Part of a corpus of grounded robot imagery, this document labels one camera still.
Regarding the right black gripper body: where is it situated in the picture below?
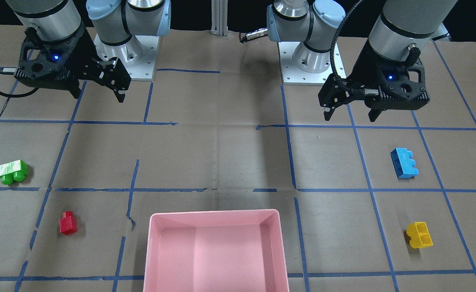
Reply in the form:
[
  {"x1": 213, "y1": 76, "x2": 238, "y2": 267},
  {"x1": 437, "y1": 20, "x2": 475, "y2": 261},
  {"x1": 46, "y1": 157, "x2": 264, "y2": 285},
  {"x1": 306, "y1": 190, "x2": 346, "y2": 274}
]
[{"x1": 79, "y1": 57, "x2": 132, "y2": 92}]

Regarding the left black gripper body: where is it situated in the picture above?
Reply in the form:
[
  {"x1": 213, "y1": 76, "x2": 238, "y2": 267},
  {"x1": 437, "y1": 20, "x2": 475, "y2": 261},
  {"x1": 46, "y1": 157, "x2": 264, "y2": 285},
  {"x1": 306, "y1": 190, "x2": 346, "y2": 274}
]
[{"x1": 318, "y1": 74, "x2": 367, "y2": 109}]

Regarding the blue toy block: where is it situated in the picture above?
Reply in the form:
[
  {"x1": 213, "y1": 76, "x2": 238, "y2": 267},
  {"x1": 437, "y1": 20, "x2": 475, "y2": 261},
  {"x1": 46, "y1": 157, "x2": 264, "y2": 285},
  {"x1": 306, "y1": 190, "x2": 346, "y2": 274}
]
[{"x1": 390, "y1": 148, "x2": 418, "y2": 179}]

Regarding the green toy block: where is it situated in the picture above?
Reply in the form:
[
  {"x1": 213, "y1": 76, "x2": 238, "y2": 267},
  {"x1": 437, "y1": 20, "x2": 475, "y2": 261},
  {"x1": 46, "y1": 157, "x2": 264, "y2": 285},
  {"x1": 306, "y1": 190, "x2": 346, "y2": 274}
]
[{"x1": 0, "y1": 159, "x2": 28, "y2": 185}]

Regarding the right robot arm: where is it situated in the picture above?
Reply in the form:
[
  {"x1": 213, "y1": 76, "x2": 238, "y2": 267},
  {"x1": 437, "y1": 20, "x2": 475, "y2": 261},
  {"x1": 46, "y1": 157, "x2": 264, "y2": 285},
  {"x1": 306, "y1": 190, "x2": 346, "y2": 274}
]
[{"x1": 0, "y1": 0, "x2": 171, "y2": 102}]

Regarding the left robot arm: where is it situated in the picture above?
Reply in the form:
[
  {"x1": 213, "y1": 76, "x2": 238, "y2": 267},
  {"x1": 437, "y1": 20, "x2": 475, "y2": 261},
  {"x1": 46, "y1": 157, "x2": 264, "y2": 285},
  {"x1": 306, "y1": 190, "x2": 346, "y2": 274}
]
[{"x1": 266, "y1": 0, "x2": 456, "y2": 122}]

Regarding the pink plastic box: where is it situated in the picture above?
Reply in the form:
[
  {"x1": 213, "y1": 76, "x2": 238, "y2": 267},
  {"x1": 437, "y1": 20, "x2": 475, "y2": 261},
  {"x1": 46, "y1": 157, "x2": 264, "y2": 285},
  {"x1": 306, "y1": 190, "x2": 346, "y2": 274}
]
[{"x1": 143, "y1": 209, "x2": 289, "y2": 292}]

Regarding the red toy block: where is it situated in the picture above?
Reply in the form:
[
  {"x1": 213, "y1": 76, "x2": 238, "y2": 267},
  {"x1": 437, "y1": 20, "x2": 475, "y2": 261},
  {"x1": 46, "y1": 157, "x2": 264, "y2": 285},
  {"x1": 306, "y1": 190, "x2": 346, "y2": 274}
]
[{"x1": 59, "y1": 210, "x2": 77, "y2": 235}]

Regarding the yellow toy block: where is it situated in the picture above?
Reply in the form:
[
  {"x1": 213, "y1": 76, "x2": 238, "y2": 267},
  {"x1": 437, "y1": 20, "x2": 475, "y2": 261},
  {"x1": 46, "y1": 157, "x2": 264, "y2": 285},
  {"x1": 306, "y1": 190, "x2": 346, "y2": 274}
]
[{"x1": 405, "y1": 222, "x2": 434, "y2": 249}]

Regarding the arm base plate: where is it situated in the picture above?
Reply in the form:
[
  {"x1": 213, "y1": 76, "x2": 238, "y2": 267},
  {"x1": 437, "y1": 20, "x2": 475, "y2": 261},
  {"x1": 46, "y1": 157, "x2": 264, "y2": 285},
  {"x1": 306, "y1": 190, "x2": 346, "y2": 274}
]
[
  {"x1": 94, "y1": 35, "x2": 161, "y2": 82},
  {"x1": 277, "y1": 41, "x2": 332, "y2": 86}
]

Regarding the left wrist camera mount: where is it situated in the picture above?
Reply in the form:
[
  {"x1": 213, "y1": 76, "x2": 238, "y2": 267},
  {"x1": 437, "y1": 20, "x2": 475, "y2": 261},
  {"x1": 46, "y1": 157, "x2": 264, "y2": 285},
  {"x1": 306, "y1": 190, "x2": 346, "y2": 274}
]
[{"x1": 354, "y1": 41, "x2": 430, "y2": 122}]

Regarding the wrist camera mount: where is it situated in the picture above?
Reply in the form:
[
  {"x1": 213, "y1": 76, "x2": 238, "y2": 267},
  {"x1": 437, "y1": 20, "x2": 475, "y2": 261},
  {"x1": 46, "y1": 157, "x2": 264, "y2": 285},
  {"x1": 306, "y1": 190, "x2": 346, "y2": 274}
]
[
  {"x1": 354, "y1": 41, "x2": 430, "y2": 122},
  {"x1": 14, "y1": 22, "x2": 100, "y2": 99}
]

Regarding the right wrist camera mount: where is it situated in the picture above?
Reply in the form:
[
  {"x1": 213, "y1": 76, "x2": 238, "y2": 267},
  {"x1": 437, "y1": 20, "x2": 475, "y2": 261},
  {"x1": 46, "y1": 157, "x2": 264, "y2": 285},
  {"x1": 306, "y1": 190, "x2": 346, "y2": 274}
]
[{"x1": 14, "y1": 22, "x2": 100, "y2": 99}]

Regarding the silver cable connector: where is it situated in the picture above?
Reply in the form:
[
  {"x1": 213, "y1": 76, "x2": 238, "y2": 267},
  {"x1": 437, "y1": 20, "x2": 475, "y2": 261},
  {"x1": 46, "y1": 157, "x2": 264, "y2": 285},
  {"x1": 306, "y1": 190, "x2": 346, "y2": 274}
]
[{"x1": 238, "y1": 28, "x2": 269, "y2": 44}]

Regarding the aluminium frame post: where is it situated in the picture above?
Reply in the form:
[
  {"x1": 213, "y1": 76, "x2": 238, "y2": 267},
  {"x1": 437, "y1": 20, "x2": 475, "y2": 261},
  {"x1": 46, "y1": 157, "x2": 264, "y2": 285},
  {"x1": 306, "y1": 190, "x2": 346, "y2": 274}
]
[{"x1": 210, "y1": 0, "x2": 228, "y2": 39}]

